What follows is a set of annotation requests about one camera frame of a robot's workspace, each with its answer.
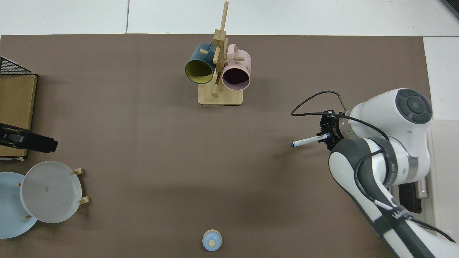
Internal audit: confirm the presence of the wire basket with wooden floor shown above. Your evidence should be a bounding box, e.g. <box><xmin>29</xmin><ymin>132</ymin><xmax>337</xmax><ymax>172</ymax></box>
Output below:
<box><xmin>0</xmin><ymin>57</ymin><xmax>38</xmax><ymax>161</ymax></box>

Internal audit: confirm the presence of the wooden cup stand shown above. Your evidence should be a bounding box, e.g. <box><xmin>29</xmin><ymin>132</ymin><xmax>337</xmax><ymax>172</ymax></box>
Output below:
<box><xmin>198</xmin><ymin>1</ymin><xmax>243</xmax><ymax>106</ymax></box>

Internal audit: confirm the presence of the wooden plate rack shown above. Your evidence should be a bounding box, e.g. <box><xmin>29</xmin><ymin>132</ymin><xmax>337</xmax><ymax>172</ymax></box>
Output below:
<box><xmin>16</xmin><ymin>168</ymin><xmax>90</xmax><ymax>220</ymax></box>

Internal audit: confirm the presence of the teal mug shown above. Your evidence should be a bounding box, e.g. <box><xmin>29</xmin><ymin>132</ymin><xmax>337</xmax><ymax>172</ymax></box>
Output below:
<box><xmin>185</xmin><ymin>42</ymin><xmax>217</xmax><ymax>85</ymax></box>

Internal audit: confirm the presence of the pale toaster oven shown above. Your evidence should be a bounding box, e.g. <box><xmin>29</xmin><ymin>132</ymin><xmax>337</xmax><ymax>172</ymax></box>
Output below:
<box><xmin>389</xmin><ymin>120</ymin><xmax>459</xmax><ymax>237</ymax></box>

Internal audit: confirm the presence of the white marker with blue cap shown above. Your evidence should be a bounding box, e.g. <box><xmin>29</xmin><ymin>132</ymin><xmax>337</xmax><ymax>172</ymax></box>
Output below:
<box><xmin>290</xmin><ymin>133</ymin><xmax>331</xmax><ymax>148</ymax></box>

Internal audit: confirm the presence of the pink mug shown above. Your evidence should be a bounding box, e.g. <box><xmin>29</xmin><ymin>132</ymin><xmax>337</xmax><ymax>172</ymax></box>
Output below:
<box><xmin>221</xmin><ymin>44</ymin><xmax>252</xmax><ymax>91</ymax></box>

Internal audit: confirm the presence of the grey plate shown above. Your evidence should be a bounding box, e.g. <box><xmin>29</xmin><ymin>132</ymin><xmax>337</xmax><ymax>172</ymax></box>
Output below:
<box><xmin>20</xmin><ymin>161</ymin><xmax>82</xmax><ymax>224</ymax></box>

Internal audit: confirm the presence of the brown table cloth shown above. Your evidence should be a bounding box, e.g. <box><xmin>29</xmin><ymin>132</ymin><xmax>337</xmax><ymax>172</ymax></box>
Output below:
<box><xmin>0</xmin><ymin>34</ymin><xmax>432</xmax><ymax>258</ymax></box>

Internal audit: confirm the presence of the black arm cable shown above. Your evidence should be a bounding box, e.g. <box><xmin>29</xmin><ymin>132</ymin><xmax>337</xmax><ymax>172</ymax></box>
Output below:
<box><xmin>291</xmin><ymin>91</ymin><xmax>456</xmax><ymax>244</ymax></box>

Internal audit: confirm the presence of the dark flat device corner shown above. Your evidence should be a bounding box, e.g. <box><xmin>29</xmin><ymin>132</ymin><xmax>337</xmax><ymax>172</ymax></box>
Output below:
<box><xmin>442</xmin><ymin>0</ymin><xmax>459</xmax><ymax>18</ymax></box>

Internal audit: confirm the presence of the small blue round bell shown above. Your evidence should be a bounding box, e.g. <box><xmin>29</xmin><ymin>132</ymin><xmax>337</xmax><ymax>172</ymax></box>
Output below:
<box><xmin>202</xmin><ymin>229</ymin><xmax>223</xmax><ymax>252</ymax></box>

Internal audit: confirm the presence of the light blue plate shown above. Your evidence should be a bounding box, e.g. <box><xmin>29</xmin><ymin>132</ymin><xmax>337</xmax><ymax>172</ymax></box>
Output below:
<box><xmin>0</xmin><ymin>172</ymin><xmax>38</xmax><ymax>239</ymax></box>

